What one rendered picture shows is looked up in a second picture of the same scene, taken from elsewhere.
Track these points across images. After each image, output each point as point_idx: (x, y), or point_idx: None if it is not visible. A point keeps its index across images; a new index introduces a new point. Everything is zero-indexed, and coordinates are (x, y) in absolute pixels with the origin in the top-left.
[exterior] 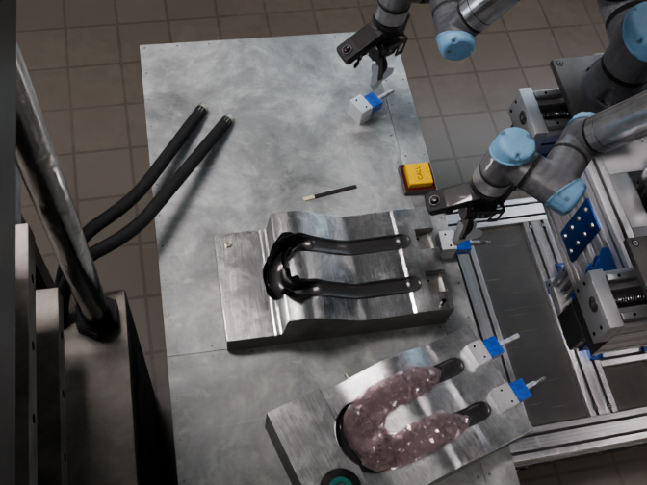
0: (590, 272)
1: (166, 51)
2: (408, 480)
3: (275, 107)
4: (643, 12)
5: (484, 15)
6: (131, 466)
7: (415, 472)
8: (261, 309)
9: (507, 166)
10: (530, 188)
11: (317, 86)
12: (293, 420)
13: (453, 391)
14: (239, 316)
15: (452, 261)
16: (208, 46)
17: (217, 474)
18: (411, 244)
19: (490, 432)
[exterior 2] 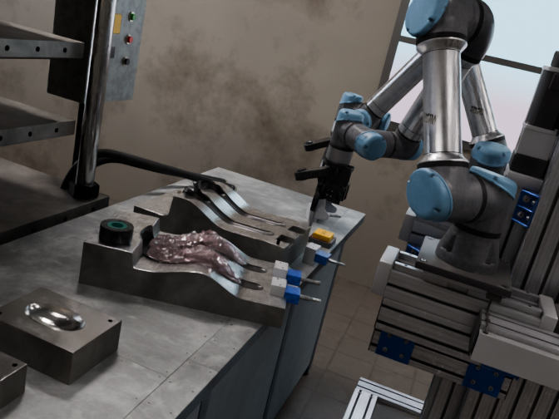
0: (388, 245)
1: (229, 172)
2: (166, 268)
3: (265, 199)
4: (489, 142)
5: (377, 99)
6: (24, 222)
7: (175, 267)
8: (167, 209)
9: (340, 122)
10: (348, 134)
11: (298, 205)
12: (128, 215)
13: (245, 273)
14: (152, 204)
15: (311, 266)
16: (252, 179)
17: (61, 240)
18: (284, 227)
19: (250, 293)
